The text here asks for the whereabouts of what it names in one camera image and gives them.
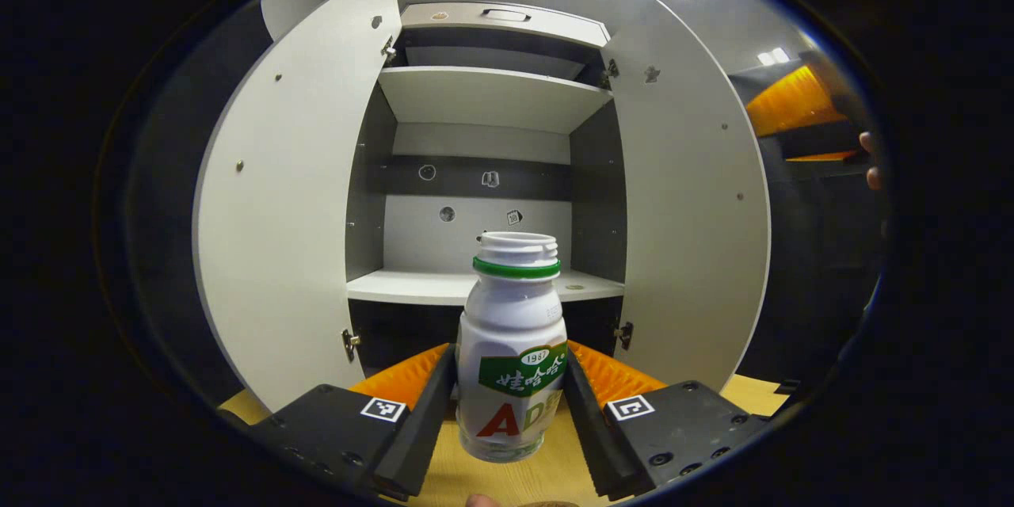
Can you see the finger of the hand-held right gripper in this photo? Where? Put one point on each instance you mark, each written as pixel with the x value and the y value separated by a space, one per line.
pixel 824 169
pixel 816 141

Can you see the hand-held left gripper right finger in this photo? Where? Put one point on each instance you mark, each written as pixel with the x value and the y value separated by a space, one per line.
pixel 590 432

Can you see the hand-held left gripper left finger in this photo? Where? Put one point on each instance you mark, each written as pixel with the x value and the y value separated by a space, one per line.
pixel 424 428

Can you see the white bottle with green label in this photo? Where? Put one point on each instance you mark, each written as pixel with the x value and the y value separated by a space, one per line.
pixel 511 317

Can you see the white cabinet door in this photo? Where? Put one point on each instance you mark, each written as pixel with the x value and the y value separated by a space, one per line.
pixel 689 238
pixel 293 214

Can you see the metal door hinge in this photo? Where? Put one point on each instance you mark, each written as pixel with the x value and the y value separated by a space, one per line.
pixel 350 344
pixel 624 335
pixel 609 74
pixel 388 50

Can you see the white deep cabinet shelf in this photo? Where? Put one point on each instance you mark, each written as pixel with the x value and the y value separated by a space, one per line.
pixel 412 285

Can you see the grey white cabinet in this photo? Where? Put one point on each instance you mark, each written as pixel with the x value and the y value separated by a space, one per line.
pixel 420 242

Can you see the white cabinet drawer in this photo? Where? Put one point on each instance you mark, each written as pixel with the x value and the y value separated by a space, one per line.
pixel 554 30

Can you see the white short cabinet shelf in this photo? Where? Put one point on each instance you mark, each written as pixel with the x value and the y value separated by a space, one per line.
pixel 491 99

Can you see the small ceiling light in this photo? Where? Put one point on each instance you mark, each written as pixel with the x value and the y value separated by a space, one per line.
pixel 772 56

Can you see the small black block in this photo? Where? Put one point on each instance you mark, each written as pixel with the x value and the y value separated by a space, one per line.
pixel 788 386

